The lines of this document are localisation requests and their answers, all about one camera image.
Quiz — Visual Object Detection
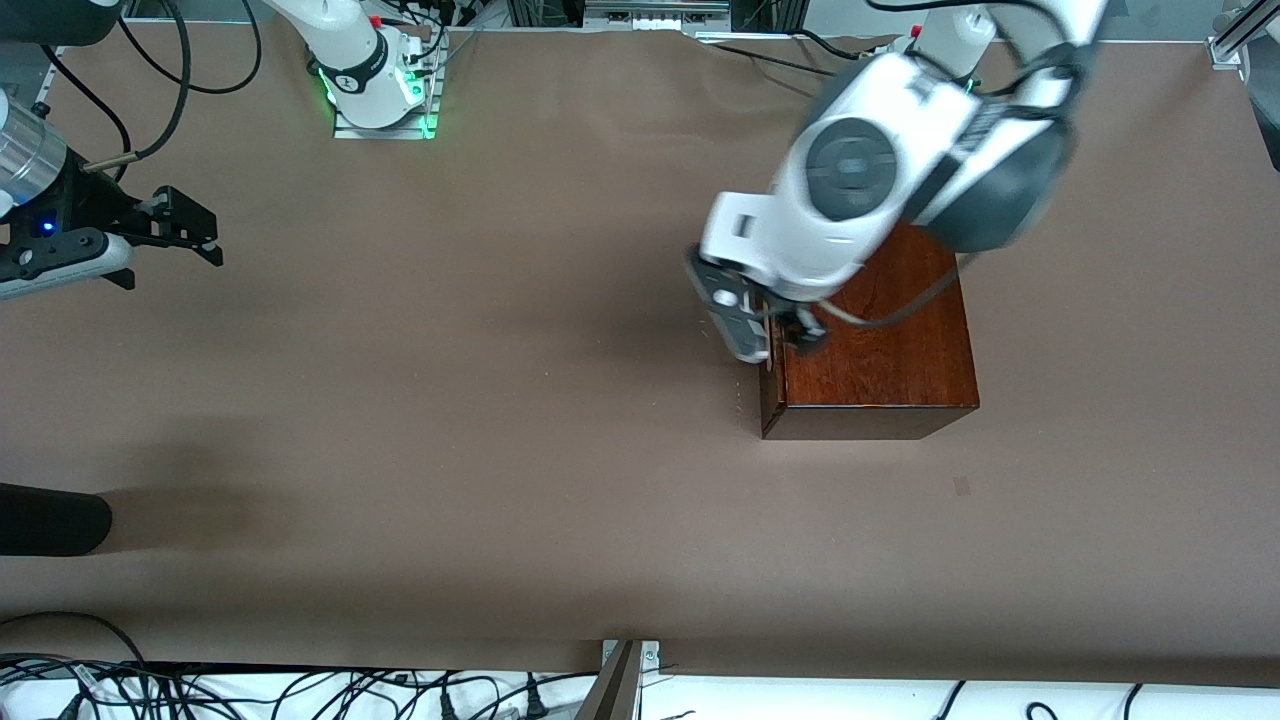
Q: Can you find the aluminium side frame profile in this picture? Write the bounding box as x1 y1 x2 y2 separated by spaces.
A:
28 45 63 113

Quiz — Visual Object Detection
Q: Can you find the black cable on table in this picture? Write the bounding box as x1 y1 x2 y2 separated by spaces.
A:
700 28 851 79

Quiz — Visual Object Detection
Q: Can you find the grey metal bracket beam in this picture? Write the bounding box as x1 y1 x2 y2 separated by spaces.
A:
575 640 662 720

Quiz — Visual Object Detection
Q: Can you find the brown table cover sheet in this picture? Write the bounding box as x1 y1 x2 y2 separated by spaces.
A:
0 20 1280 691

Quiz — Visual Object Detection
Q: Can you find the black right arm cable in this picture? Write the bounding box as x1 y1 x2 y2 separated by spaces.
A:
40 0 263 176

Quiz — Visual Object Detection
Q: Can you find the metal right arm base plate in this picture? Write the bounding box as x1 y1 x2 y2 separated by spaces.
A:
333 60 443 141

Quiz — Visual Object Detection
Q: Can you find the aluminium corner frame profile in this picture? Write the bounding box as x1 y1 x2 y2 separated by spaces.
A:
1205 0 1280 71

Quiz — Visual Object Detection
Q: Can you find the black power cable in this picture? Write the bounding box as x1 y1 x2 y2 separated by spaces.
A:
265 668 471 720
430 672 601 720
0 655 256 720

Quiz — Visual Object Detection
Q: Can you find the dark brown wooden box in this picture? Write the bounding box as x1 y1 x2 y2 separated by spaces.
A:
758 220 981 441

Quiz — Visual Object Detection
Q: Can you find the black round-ended object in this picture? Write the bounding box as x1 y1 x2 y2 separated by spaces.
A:
0 483 113 557

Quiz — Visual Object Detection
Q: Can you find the black looped cable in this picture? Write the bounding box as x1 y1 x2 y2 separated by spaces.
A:
0 611 151 669

